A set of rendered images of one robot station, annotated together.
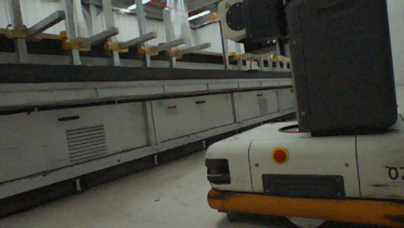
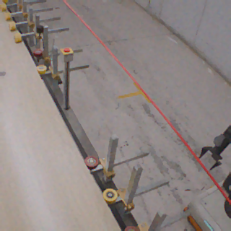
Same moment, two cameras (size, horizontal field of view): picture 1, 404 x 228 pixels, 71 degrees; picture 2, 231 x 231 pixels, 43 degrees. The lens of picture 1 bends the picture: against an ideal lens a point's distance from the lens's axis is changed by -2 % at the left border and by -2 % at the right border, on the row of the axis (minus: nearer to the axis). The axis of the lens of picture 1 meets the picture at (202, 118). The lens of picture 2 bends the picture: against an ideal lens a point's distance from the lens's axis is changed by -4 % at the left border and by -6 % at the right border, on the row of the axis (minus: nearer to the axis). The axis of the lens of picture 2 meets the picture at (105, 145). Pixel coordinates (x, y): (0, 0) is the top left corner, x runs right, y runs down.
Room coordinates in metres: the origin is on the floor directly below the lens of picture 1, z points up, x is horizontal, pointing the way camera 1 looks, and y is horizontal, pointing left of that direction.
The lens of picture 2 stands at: (1.71, 1.23, 2.33)
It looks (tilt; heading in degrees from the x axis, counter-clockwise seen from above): 49 degrees down; 291
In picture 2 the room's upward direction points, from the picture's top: 8 degrees clockwise
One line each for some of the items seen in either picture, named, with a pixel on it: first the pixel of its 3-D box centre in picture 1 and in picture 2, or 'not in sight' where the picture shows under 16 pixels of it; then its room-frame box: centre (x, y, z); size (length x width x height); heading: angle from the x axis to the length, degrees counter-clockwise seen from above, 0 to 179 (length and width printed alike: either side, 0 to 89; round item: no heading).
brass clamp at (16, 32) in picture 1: (24, 34); not in sight; (1.30, 0.75, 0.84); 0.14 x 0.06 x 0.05; 143
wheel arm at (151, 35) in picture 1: (128, 44); (159, 226); (1.66, 0.36, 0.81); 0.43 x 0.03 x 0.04; 53
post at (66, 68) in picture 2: (224, 45); (66, 84); (2.67, -0.28, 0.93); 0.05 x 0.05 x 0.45; 53
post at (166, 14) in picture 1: (169, 42); (110, 162); (2.08, 0.16, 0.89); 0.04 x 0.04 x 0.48; 53
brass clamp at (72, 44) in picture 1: (76, 45); not in sight; (1.50, 0.60, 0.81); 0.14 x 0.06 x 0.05; 143
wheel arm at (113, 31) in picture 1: (89, 42); not in sight; (1.46, 0.51, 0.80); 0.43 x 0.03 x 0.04; 53
